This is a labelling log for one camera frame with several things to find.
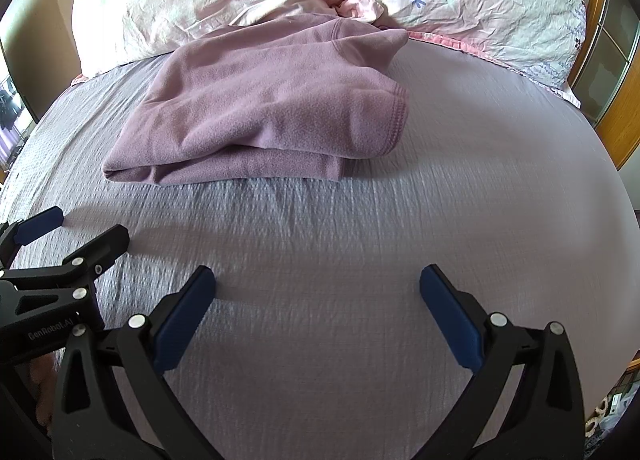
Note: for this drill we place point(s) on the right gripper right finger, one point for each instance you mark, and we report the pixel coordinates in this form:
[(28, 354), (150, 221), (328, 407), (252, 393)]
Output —
[(546, 417)]

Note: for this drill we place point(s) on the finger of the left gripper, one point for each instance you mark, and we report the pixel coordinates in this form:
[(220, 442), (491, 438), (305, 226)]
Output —
[(42, 288), (30, 234)]

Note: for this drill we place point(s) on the lavender bed sheet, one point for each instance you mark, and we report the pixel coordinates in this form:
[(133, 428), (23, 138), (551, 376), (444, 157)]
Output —
[(318, 345)]

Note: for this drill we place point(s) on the wooden headboard frame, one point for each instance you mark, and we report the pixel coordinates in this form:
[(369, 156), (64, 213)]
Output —
[(605, 76)]

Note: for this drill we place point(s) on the purple fleece garment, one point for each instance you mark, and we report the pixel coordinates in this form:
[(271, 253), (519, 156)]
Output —
[(297, 97)]

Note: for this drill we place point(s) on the left hand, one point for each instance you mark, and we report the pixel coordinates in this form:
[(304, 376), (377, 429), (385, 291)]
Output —
[(44, 374)]

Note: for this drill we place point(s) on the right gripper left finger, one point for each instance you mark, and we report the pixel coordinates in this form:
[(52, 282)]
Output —
[(91, 420)]

